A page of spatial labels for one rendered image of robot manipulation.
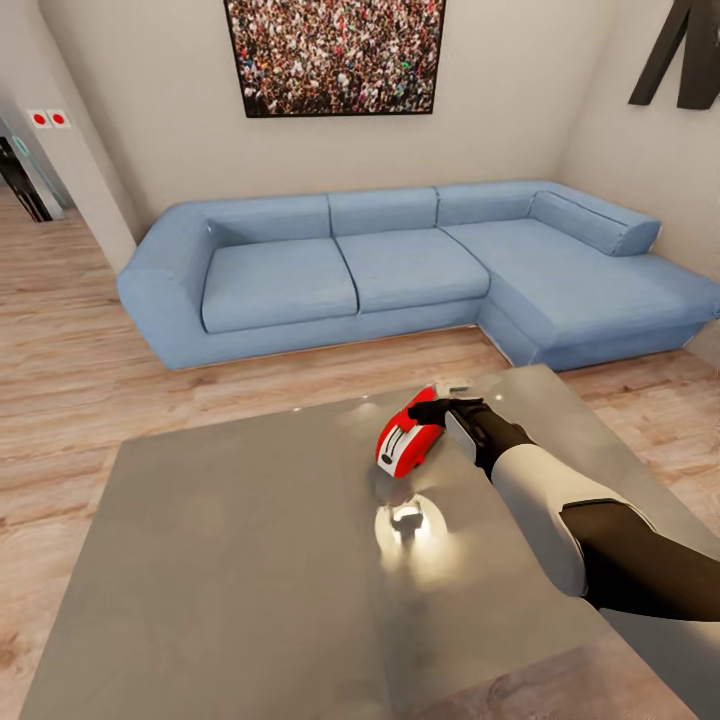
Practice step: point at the standing mirror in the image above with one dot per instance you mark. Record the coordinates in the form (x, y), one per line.
(22, 174)

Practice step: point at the sofa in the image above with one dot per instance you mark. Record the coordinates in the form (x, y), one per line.
(549, 274)

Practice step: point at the radio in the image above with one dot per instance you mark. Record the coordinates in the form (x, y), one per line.
(403, 443)

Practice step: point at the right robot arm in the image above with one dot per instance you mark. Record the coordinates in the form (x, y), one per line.
(662, 597)

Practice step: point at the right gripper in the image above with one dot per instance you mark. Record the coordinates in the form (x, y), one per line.
(428, 412)

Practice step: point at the picture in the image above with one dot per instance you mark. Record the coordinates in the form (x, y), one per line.
(312, 58)

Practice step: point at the decorative sign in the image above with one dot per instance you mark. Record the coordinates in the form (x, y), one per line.
(700, 82)

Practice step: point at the coffee table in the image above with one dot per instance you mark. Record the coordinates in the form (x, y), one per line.
(270, 569)

